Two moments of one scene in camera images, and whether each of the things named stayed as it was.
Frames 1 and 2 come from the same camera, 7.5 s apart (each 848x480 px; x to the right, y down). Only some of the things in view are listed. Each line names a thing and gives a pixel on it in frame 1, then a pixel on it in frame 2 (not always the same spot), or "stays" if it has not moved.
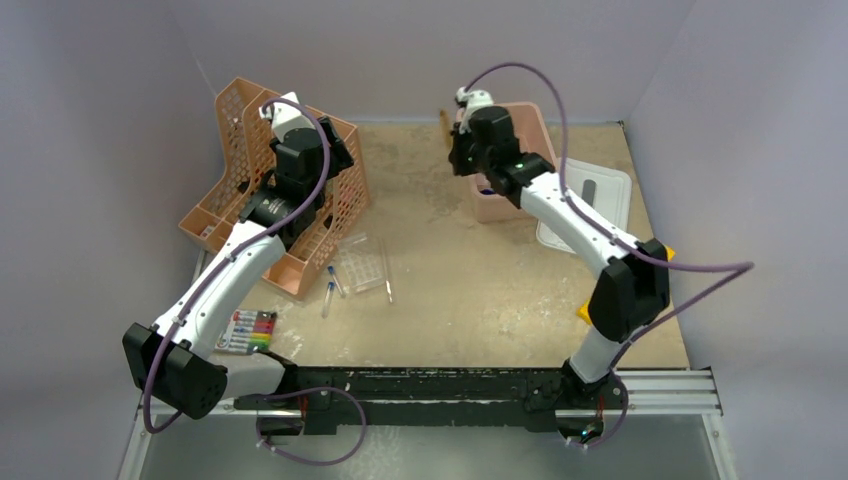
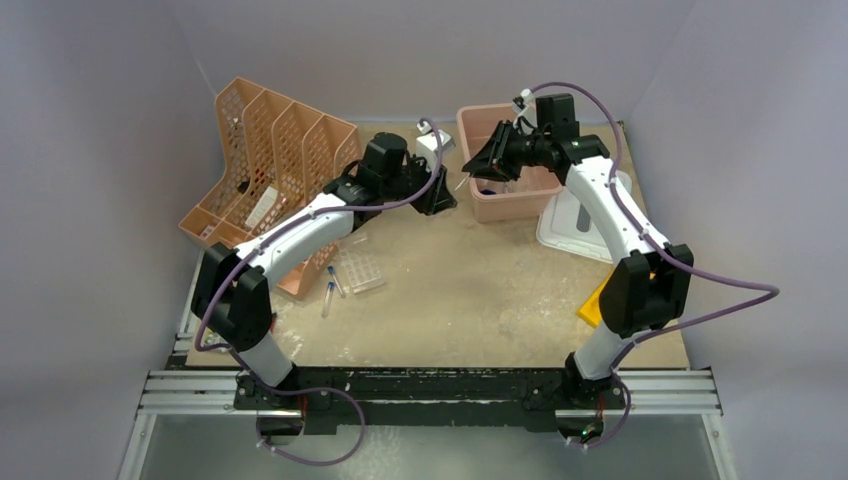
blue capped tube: [328, 299] stays
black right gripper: [461, 167] to [494, 160]
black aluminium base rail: [462, 397] stays
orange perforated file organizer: [246, 137] stays
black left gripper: [338, 160] to [436, 200]
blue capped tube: [331, 270] stays
